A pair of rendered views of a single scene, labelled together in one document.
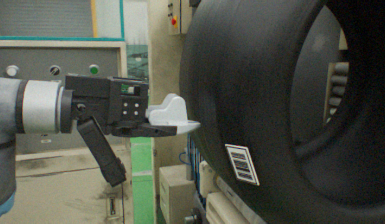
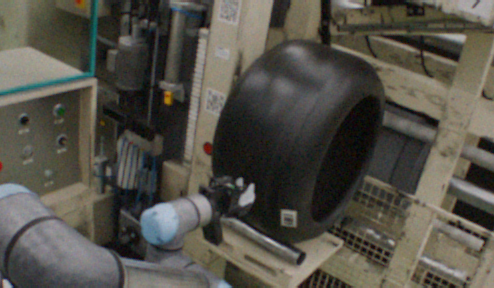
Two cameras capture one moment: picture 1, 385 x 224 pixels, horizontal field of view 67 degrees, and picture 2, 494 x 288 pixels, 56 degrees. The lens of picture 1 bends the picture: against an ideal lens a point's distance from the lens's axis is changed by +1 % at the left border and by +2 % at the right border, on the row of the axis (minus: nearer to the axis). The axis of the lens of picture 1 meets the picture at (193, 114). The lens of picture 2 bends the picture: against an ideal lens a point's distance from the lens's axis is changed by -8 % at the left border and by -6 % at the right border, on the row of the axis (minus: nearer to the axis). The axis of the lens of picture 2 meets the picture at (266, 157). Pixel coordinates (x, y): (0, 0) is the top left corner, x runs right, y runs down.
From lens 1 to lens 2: 96 cm
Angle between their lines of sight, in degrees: 42
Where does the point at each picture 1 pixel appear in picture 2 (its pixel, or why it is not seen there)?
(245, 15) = (301, 145)
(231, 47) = (293, 161)
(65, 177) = not seen: hidden behind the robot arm
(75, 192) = not seen: hidden behind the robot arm
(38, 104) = (206, 214)
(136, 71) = not seen: outside the picture
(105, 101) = (222, 198)
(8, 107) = (195, 221)
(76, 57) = (44, 100)
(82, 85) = (216, 195)
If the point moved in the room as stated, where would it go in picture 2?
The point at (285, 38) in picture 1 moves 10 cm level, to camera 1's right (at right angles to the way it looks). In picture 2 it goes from (318, 156) to (345, 151)
